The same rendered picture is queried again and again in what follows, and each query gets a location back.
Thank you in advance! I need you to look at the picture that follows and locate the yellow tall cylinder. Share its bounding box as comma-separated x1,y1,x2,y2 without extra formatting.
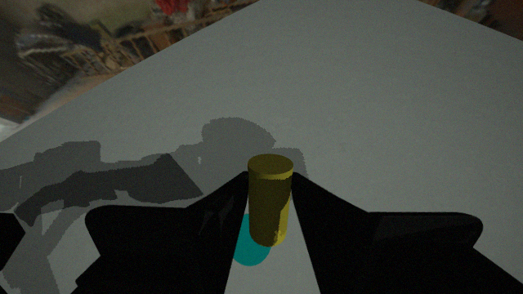
248,154,293,247

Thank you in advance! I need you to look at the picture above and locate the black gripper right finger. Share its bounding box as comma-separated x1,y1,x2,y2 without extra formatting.
291,172,484,294

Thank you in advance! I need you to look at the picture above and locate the cyan circle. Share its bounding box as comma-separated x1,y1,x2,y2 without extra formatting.
234,214,271,266

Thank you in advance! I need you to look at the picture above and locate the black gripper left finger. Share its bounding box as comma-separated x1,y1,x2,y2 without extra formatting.
85,171,248,294

